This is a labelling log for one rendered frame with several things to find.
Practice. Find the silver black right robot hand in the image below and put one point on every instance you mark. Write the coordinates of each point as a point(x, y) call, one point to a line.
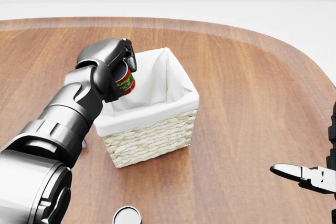
point(312, 176)

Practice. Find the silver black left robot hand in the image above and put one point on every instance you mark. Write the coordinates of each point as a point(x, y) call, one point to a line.
point(105, 53)

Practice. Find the red tomato sauce tin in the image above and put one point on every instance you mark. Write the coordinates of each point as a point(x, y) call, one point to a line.
point(127, 84)

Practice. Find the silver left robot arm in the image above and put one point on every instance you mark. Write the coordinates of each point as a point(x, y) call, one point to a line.
point(52, 121)

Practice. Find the wicker basket with white liner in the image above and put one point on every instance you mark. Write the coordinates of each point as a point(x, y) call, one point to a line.
point(152, 134)

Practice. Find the small red and blue item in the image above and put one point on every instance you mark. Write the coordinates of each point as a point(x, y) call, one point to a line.
point(85, 144)

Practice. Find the tin with silver lid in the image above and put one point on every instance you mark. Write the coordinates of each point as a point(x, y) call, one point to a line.
point(126, 214)

